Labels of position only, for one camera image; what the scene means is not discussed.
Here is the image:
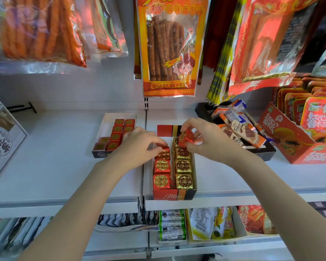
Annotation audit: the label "person's right hand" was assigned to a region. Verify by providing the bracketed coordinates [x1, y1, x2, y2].
[180, 117, 264, 165]

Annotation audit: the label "person's left hand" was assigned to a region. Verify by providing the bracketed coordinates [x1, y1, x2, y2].
[96, 126, 168, 175]

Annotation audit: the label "wafer bar packets group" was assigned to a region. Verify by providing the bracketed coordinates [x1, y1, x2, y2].
[210, 99, 267, 149]

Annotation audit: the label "white box of red chocolates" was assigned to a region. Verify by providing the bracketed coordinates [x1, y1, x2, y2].
[92, 112, 137, 159]

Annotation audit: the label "black plastic tray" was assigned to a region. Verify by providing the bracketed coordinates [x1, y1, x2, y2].
[195, 101, 277, 162]

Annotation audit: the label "heap of gold candies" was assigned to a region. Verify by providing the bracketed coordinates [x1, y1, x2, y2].
[153, 137, 194, 190]

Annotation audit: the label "red Filer candy box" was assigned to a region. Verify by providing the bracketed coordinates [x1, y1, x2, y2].
[152, 125, 197, 201]

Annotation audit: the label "person's left forearm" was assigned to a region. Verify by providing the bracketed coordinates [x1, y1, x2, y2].
[17, 160, 131, 261]

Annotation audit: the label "person's right forearm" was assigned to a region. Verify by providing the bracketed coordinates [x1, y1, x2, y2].
[233, 154, 326, 261]

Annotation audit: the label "red cardboard display box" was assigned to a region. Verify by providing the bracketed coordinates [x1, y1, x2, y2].
[258, 102, 326, 165]

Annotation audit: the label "white metal shelf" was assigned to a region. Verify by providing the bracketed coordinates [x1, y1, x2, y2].
[0, 65, 326, 261]

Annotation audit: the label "person's black shoe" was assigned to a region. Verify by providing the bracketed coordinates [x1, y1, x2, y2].
[201, 253, 223, 261]

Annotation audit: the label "printed jar display box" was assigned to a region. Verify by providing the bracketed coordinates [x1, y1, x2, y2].
[0, 88, 29, 185]

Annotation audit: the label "yellow black striped bags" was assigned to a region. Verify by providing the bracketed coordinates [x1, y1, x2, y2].
[206, 0, 248, 105]

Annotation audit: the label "red orange snack packets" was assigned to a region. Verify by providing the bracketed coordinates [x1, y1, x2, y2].
[238, 205, 277, 235]

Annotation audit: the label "stack of green white packets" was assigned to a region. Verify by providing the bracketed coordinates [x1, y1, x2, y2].
[158, 209, 187, 245]

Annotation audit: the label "dark brown snack bag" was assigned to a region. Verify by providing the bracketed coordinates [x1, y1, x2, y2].
[133, 0, 143, 80]

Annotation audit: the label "row of red snack packets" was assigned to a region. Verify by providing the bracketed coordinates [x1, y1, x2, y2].
[271, 76, 326, 139]

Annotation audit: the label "yellow red bag brown sticks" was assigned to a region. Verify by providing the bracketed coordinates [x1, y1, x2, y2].
[135, 0, 211, 98]

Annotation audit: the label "red orange snack bag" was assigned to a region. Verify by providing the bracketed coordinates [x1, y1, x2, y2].
[227, 0, 324, 97]

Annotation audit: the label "dark red snack bag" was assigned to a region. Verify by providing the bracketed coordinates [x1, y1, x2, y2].
[202, 0, 239, 71]

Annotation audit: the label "black metal hook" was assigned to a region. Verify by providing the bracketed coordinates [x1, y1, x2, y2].
[7, 101, 38, 114]

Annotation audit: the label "clear green print snack bag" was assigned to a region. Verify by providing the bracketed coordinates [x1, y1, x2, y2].
[81, 0, 129, 59]

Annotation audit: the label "black snack bag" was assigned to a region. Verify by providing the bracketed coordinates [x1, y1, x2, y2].
[293, 0, 326, 78]

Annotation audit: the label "clear bag of orange sticks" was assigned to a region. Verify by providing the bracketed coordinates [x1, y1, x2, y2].
[0, 0, 87, 75]

